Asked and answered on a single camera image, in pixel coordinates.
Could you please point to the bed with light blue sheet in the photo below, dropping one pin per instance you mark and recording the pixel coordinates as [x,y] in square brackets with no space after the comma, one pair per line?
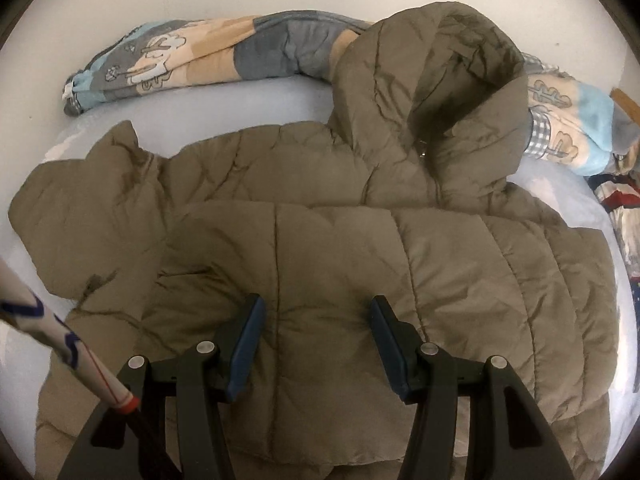
[280,105]

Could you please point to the olive puffer jacket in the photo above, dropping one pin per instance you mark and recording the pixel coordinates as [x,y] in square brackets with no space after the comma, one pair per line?
[325,240]

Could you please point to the red white striped cloth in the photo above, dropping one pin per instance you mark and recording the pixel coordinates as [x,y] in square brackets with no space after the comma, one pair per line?
[622,200]

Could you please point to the white tube with blue marks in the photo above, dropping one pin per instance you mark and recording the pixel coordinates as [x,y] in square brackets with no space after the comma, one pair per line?
[50,330]

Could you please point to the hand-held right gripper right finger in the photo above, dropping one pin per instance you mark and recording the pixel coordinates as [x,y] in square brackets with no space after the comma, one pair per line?
[395,355]

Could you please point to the wooden headboard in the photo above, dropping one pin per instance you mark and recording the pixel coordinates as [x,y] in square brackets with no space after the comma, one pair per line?
[629,105]

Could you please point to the blue star print pillow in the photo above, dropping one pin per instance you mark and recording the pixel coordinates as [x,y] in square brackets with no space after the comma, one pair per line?
[636,305]

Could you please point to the patchwork printed blanket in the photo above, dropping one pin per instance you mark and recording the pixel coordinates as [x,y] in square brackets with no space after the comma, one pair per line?
[210,50]

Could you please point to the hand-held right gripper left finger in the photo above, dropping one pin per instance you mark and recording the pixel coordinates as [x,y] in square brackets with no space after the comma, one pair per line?
[245,355]

